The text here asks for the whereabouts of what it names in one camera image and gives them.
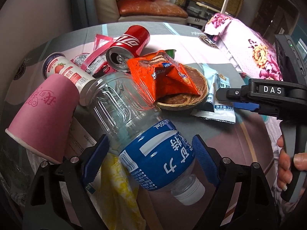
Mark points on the pink paper cup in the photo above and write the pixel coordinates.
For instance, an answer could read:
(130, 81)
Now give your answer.
(43, 115)

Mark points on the white and blue snack packet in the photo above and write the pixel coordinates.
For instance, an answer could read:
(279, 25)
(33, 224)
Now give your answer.
(220, 112)

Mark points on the green jelly cup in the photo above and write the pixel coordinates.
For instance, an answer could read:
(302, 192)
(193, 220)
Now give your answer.
(170, 52)

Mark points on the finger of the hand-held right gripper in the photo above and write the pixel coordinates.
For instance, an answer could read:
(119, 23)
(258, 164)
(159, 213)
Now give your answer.
(247, 106)
(232, 93)

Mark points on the orange snack bag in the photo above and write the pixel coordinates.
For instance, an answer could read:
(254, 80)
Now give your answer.
(144, 76)

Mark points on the white paper receipt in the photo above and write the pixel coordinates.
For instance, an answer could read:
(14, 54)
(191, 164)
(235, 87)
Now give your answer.
(79, 139)

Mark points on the cream and brown armchair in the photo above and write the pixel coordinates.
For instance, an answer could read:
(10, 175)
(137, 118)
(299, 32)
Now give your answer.
(148, 9)

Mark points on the dark wooden cabinet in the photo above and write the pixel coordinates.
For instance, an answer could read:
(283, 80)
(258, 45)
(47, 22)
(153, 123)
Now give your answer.
(278, 7)

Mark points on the red soda can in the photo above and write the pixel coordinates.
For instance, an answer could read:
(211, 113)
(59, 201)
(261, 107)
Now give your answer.
(129, 40)

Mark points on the yellow plastic wrapper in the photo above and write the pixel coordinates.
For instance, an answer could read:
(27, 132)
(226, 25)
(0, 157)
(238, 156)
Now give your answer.
(115, 196)

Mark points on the brown wooden bowl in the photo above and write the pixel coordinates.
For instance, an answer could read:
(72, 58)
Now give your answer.
(190, 73)

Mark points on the stereo device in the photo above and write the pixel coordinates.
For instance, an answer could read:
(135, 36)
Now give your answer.
(196, 12)

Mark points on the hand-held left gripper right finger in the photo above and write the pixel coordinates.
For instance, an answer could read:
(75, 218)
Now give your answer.
(203, 160)

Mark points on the grey curtain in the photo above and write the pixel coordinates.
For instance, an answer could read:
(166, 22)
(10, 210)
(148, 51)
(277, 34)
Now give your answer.
(84, 2)

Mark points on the strawberry milk can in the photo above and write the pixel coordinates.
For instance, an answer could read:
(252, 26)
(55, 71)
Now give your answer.
(64, 69)

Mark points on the pink plastic wrapper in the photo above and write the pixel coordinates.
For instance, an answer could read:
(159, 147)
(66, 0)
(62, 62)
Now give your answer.
(100, 45)

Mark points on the clear plastic bottle blue label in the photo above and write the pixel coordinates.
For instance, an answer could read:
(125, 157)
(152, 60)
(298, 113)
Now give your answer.
(120, 105)

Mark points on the plaid bed sheet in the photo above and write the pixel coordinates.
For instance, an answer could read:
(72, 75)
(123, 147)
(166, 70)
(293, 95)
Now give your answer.
(168, 33)

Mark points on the pink floral quilt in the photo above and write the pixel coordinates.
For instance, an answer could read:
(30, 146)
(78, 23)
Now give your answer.
(239, 43)

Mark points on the person's right hand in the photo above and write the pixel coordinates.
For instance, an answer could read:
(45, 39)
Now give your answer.
(284, 163)

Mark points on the small silver snack packet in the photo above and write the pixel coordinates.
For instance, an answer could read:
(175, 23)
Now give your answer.
(100, 67)

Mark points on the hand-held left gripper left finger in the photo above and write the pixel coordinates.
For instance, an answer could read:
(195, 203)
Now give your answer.
(96, 159)

